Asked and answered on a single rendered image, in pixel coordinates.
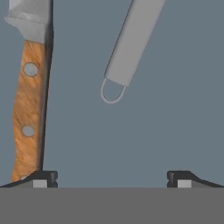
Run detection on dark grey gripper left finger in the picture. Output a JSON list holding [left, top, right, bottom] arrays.
[[0, 170, 59, 189]]

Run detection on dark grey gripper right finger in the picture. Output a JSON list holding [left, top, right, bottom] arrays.
[[166, 170, 224, 189]]

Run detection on wooden-handled knife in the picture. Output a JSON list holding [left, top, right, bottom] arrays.
[[3, 0, 55, 182]]

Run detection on grey peeler with wire loop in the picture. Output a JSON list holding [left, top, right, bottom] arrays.
[[100, 0, 166, 105]]

